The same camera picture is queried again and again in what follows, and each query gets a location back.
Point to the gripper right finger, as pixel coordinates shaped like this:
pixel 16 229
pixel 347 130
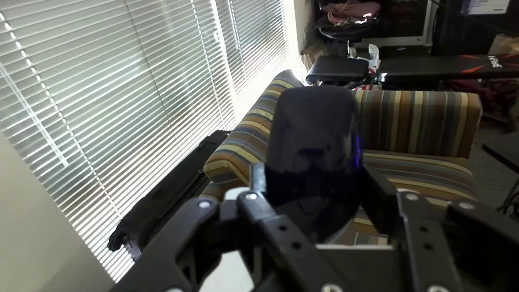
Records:
pixel 421 235

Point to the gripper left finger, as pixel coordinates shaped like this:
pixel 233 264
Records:
pixel 279 235

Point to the black device with blue light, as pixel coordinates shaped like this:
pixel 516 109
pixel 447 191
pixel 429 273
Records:
pixel 312 142

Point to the striped armchair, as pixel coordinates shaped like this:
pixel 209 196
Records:
pixel 413 121

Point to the long black case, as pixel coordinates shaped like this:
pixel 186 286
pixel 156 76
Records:
pixel 174 186

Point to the black weight bench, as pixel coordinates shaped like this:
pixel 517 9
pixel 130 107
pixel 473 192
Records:
pixel 429 67

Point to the cardboard box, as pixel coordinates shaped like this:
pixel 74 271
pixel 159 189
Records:
pixel 313 54
pixel 506 44

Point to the white plastic bag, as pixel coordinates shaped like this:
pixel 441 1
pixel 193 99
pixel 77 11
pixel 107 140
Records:
pixel 374 56

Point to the white window blinds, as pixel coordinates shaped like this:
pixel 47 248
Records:
pixel 121 89

